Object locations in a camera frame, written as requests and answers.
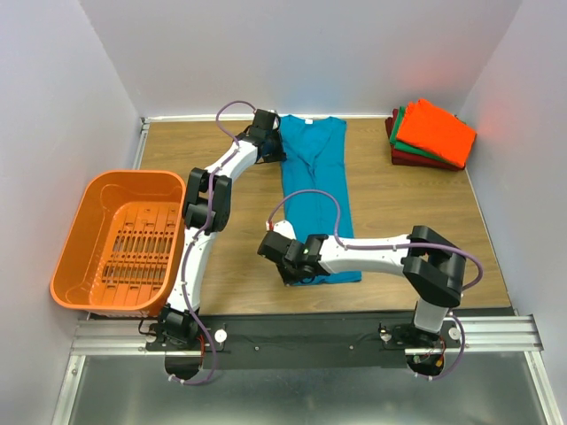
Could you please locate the blue t shirt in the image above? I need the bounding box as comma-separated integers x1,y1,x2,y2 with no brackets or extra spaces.
278,113,362,288

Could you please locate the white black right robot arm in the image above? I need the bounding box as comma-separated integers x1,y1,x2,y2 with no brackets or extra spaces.
258,226,466,347

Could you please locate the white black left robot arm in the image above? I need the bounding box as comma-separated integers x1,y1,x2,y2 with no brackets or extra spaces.
154,109,286,350

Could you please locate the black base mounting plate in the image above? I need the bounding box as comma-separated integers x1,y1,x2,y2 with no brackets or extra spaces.
139,312,460,376

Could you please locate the folded orange t shirt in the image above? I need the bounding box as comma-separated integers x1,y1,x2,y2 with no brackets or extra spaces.
395,98,477,169

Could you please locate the orange plastic laundry basket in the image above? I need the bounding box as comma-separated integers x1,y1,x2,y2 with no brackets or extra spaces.
50,170,185,317

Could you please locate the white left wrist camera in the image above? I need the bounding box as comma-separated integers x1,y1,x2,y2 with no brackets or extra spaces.
271,220,296,240

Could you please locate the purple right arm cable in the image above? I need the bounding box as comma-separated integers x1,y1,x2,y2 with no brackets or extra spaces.
265,189,485,382

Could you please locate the aluminium frame rail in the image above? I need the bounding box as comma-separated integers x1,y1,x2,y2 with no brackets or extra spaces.
52,309,563,424

